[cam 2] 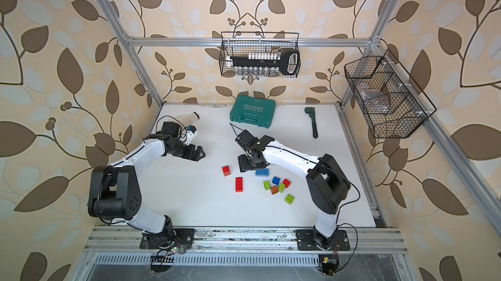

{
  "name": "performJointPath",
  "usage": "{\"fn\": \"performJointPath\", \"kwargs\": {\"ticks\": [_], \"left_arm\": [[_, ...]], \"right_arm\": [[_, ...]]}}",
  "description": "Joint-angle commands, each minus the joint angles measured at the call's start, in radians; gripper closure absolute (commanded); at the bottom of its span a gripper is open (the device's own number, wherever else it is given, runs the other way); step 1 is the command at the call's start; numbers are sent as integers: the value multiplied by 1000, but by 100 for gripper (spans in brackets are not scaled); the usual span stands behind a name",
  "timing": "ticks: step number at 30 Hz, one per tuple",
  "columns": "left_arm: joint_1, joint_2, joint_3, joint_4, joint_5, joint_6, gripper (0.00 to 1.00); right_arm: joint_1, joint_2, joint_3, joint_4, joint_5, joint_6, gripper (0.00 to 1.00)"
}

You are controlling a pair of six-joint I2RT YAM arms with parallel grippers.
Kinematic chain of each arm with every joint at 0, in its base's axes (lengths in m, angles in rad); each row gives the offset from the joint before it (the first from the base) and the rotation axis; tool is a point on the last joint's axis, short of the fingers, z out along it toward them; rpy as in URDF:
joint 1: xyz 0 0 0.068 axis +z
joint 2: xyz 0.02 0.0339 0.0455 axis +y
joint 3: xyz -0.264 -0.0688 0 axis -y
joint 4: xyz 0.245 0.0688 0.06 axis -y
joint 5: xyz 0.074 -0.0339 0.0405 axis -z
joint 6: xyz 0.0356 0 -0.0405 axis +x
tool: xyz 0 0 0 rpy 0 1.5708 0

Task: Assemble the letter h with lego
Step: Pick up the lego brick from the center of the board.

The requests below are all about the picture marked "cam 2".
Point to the black wire basket centre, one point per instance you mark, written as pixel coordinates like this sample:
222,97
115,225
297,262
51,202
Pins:
242,43

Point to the black wire basket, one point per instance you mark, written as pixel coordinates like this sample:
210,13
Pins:
242,43
390,99

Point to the aluminium front rail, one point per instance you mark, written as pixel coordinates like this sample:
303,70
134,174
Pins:
260,240

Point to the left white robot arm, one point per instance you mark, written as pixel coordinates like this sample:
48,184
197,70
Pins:
115,195

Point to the black white socket tool set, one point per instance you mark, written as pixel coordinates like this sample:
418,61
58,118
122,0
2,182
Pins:
281,63

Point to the black wire basket right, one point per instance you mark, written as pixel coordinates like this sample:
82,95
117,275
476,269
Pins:
390,99

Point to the green black wrench tool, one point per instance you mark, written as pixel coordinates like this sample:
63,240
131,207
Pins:
310,111

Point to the red long lego brick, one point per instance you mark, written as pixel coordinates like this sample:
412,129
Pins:
239,184

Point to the small circuit board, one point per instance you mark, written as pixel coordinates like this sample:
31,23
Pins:
163,260
328,264

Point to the small circuit board right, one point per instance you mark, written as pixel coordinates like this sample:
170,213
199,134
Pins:
328,264

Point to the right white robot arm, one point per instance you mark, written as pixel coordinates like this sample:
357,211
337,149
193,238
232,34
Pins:
327,183

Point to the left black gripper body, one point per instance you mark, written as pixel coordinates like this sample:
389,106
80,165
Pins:
184,152

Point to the blue long lego brick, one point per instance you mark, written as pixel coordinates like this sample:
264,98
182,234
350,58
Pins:
262,172

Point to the small circuit board left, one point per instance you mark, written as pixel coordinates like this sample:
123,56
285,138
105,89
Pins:
163,260

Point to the brown lego brick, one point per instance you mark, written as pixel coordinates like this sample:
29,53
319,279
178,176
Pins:
274,190

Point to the green plastic tool case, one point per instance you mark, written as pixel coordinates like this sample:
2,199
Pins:
255,111

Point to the red small lego brick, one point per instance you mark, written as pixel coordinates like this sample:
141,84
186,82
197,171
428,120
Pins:
226,171

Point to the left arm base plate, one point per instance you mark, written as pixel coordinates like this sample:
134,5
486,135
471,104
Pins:
168,238

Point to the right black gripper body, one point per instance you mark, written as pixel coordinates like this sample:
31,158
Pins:
245,161

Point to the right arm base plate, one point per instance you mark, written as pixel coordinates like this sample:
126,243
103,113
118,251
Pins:
323,240

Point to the plastic bag in basket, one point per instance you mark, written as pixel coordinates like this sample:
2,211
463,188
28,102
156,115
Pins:
375,101

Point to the lime green small lego brick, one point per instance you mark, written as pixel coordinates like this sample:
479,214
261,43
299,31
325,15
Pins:
289,199

